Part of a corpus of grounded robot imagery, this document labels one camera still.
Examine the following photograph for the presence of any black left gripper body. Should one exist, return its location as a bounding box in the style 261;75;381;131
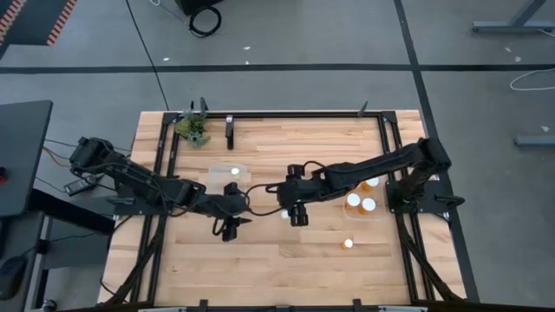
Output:
219;181;251;220

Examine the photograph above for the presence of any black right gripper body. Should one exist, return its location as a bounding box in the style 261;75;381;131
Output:
276;177;318;209

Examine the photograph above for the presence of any clear plastic bin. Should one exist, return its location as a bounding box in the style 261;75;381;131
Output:
341;172;388;224
206;161;249;220

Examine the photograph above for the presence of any small green artificial plant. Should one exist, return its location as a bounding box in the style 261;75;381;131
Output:
173;107;212;149

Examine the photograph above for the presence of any black power adapter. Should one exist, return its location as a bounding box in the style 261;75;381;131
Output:
63;174;99;197

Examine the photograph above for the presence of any dark grey desk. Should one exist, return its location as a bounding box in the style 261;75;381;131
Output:
0;100;54;218

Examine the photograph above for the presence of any black computer mouse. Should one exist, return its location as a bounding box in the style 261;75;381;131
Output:
0;256;28;302

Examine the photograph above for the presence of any grey table foot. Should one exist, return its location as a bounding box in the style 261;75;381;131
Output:
514;134;555;147
471;0;555;35

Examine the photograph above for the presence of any black orange-striped floor mat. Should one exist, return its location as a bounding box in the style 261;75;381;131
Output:
0;0;78;47

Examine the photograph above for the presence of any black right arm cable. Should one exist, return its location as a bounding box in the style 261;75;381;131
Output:
245;159;326;218

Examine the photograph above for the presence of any black bar bracket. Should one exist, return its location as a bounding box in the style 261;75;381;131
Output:
225;114;236;151

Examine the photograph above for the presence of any black aluminium table frame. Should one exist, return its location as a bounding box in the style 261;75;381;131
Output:
98;110;467;312

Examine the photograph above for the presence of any grey cart frame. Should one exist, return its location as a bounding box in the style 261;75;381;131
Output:
25;211;114;312

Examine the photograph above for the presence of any thin black floor cable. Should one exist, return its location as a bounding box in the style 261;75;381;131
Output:
124;0;170;112

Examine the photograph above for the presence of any yellow cable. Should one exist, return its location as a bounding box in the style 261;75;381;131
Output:
42;146;73;169

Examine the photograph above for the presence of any coiled black cable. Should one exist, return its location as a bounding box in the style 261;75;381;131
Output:
188;5;223;39

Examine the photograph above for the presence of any white floor cable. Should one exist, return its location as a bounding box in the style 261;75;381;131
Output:
509;67;555;92

